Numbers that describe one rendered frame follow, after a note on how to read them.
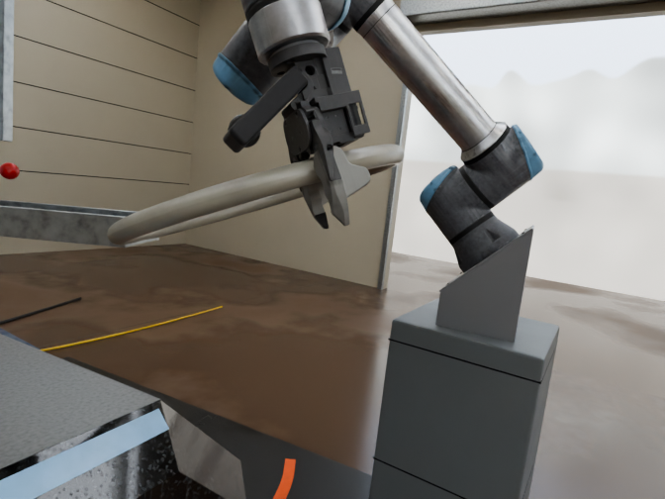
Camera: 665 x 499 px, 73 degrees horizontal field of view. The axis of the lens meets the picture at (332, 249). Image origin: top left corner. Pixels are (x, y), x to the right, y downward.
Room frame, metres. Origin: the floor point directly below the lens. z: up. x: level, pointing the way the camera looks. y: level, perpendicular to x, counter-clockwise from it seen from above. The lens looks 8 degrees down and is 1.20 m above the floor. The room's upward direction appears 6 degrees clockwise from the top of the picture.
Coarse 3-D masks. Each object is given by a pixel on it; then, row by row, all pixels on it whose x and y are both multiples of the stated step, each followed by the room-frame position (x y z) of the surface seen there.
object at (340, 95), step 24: (288, 48) 0.53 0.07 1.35; (312, 48) 0.54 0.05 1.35; (336, 48) 0.57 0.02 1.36; (312, 72) 0.58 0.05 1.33; (336, 72) 0.57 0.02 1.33; (312, 96) 0.55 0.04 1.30; (336, 96) 0.55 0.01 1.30; (360, 96) 0.56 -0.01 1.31; (288, 120) 0.56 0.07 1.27; (336, 120) 0.55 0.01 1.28; (360, 120) 0.57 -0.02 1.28; (288, 144) 0.58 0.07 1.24; (336, 144) 0.56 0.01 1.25
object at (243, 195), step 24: (288, 168) 0.53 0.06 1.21; (312, 168) 0.54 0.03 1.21; (384, 168) 0.82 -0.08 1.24; (192, 192) 0.53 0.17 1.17; (216, 192) 0.52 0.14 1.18; (240, 192) 0.52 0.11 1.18; (264, 192) 0.53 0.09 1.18; (288, 192) 0.98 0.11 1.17; (144, 216) 0.54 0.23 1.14; (168, 216) 0.53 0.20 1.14; (192, 216) 0.53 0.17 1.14; (216, 216) 0.93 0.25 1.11; (120, 240) 0.60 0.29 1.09
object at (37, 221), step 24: (0, 216) 0.73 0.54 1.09; (24, 216) 0.72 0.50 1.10; (48, 216) 0.72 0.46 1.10; (72, 216) 0.72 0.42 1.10; (96, 216) 0.72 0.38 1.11; (120, 216) 0.72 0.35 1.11; (48, 240) 0.72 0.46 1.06; (72, 240) 0.72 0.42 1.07; (96, 240) 0.72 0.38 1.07; (144, 240) 0.78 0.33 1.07
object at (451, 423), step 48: (432, 336) 1.17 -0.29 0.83; (480, 336) 1.16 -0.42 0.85; (528, 336) 1.21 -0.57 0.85; (384, 384) 1.23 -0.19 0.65; (432, 384) 1.16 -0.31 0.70; (480, 384) 1.10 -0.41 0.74; (528, 384) 1.04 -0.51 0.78; (384, 432) 1.22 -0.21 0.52; (432, 432) 1.15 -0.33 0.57; (480, 432) 1.09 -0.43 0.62; (528, 432) 1.03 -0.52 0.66; (384, 480) 1.21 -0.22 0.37; (432, 480) 1.14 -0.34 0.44; (480, 480) 1.08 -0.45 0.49; (528, 480) 1.23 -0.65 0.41
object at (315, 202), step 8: (312, 184) 0.58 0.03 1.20; (320, 184) 0.59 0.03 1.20; (304, 192) 0.59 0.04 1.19; (312, 192) 0.58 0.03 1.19; (320, 192) 0.59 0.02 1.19; (312, 200) 0.57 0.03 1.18; (320, 200) 0.58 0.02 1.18; (312, 208) 0.58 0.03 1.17; (320, 208) 0.58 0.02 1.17; (320, 216) 0.58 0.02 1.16; (320, 224) 0.58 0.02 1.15; (328, 224) 0.58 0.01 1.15
